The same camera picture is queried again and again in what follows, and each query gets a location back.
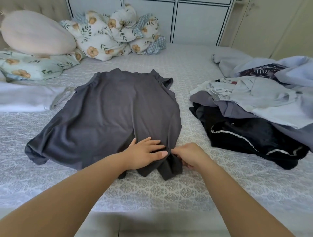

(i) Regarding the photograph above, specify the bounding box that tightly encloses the person's left hand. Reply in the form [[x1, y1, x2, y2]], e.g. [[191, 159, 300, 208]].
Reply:
[[119, 137, 169, 172]]

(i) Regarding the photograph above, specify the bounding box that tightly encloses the person's right hand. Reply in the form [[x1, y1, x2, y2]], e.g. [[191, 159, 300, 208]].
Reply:
[[171, 143, 214, 172]]

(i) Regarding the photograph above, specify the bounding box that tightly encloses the white printed t-shirt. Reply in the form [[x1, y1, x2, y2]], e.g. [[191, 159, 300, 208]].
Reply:
[[190, 76, 299, 115]]

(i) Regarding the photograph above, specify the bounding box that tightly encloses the bed with grey patterned sheet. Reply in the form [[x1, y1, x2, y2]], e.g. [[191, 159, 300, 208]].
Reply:
[[0, 43, 313, 216]]

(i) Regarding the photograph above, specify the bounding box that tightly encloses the dark purple patterned garment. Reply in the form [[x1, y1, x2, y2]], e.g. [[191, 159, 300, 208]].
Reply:
[[239, 63, 287, 80]]

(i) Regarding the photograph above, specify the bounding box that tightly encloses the white garment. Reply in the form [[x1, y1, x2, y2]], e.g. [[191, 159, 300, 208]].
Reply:
[[0, 80, 77, 113]]

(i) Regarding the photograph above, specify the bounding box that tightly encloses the light blue hooded jacket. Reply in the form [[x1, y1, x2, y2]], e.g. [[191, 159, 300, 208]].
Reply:
[[212, 53, 313, 130]]

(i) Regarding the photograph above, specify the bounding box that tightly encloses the person's left forearm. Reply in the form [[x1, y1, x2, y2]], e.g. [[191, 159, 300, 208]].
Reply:
[[0, 155, 132, 237]]

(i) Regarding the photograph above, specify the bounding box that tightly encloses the person's right forearm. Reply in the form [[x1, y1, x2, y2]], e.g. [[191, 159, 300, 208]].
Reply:
[[195, 161, 295, 237]]

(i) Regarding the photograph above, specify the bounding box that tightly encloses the floral bunched quilt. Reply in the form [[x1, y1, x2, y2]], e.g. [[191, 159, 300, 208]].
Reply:
[[132, 14, 167, 56]]

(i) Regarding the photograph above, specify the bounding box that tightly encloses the white wardrobe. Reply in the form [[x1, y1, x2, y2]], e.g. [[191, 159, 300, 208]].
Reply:
[[66, 0, 236, 48]]

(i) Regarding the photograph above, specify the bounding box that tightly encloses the floral pillow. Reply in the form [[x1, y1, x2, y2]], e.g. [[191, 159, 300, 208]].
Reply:
[[0, 49, 84, 83]]

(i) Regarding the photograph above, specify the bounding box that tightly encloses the white door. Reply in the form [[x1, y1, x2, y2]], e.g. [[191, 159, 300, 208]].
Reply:
[[228, 0, 313, 61]]

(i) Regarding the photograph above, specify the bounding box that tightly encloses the pink plush pillow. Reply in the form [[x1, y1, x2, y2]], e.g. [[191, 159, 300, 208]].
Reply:
[[0, 10, 78, 56]]

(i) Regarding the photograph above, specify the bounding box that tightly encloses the beige tufted headboard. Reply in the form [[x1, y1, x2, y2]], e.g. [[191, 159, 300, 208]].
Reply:
[[0, 0, 72, 23]]

